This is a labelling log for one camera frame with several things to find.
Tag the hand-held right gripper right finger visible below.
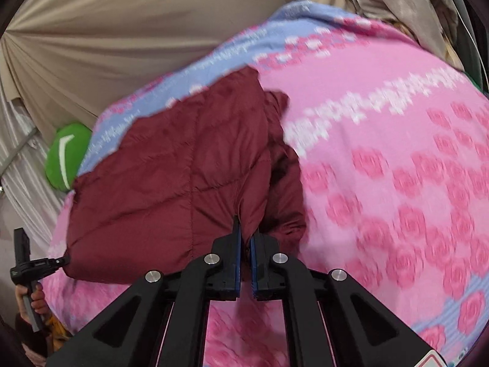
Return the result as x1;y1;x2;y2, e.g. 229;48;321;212
250;231;440;367

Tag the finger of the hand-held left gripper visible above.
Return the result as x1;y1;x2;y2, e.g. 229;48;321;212
37;254;72;273

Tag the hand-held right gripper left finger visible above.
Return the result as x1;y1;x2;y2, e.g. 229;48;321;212
46;214;242;367

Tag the dark red puffer jacket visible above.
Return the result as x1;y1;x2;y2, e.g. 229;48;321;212
65;66;308;280

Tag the person's left forearm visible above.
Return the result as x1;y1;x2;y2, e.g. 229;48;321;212
14;311;52;367

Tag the person's left hand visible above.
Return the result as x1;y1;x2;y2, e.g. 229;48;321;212
15;282;50;327

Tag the white satin curtain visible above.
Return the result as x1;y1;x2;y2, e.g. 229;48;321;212
0;95;74;261

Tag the yellow cloth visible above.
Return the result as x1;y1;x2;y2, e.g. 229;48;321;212
46;315;73;352

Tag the green round pillow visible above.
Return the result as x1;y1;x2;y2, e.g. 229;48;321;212
45;122;93;192

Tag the pink rose floral bed sheet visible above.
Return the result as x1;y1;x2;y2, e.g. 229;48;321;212
40;0;489;367

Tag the beige backdrop cloth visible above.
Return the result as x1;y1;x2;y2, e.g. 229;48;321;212
0;0;346;140

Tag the cream floral quilt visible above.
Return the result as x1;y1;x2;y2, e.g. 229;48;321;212
336;0;465;71

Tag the white cable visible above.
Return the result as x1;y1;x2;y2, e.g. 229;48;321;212
456;9;485;94

